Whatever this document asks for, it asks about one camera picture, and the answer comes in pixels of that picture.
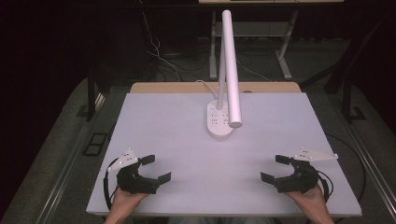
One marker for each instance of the black metal stand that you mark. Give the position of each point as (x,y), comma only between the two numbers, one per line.
(91,93)
(348,99)

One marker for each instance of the person's right hand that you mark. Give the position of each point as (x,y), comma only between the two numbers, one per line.
(306,199)

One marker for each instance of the dark round desk grommet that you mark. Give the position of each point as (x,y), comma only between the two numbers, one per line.
(247,91)

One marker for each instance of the white metal desk frame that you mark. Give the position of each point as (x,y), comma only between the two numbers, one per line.
(281,59)

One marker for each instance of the white desk lamp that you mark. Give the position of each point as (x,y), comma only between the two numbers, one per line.
(231,62)

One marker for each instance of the person's left hand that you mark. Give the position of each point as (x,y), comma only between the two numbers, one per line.
(126,200)

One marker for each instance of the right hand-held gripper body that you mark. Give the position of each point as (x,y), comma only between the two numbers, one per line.
(300,182)

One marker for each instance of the white work board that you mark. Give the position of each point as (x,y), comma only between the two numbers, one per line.
(193,161)

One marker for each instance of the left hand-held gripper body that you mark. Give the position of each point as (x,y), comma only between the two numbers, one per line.
(137,182)

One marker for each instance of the black rectangular floor frame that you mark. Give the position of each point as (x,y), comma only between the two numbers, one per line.
(95,143)

